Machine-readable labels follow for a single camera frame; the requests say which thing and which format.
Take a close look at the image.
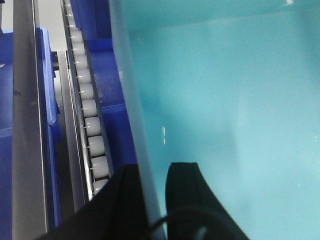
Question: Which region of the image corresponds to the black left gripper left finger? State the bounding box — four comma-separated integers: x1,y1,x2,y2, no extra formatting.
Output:
40,164,149,240

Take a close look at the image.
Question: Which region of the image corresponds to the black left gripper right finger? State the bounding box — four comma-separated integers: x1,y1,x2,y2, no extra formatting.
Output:
165,162,248,240

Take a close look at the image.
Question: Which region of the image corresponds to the light teal plastic bin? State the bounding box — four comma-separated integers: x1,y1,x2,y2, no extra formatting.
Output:
109,0,320,240

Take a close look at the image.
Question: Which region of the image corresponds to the blue bin below shelf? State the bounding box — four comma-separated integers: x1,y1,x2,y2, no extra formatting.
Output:
0,27,62,240

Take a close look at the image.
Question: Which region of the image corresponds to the white roller track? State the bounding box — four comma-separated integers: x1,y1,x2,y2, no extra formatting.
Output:
61,0,114,201

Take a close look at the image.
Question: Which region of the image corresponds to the dark blue bin lower right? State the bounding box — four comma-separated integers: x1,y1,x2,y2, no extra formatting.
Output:
71,0,137,170

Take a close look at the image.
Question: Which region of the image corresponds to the grey metal divider rail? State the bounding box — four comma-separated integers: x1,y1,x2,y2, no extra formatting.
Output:
12,0,49,240

